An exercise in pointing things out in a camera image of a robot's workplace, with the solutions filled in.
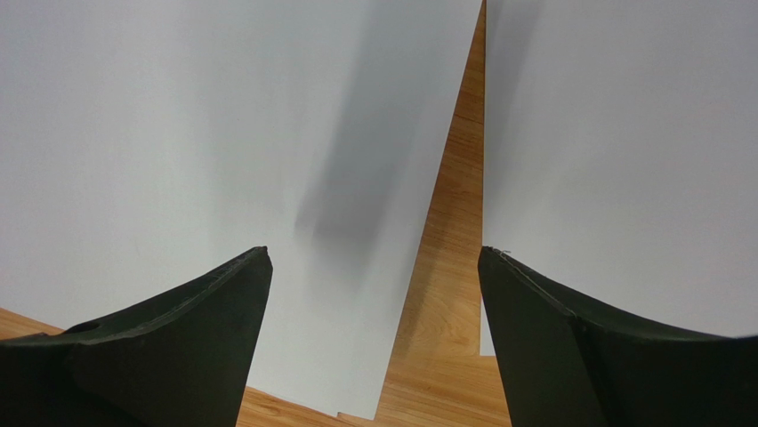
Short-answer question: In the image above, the white paper sheet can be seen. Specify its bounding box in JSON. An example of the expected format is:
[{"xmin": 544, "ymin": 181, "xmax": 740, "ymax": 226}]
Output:
[
  {"xmin": 482, "ymin": 1, "xmax": 757, "ymax": 337},
  {"xmin": 1, "ymin": 1, "xmax": 481, "ymax": 419}
]

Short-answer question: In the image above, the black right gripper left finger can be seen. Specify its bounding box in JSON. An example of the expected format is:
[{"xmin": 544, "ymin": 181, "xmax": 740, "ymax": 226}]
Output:
[{"xmin": 1, "ymin": 246, "xmax": 273, "ymax": 426}]

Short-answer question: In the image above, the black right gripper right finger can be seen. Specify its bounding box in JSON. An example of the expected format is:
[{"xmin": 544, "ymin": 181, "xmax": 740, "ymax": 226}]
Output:
[{"xmin": 478, "ymin": 246, "xmax": 757, "ymax": 426}]

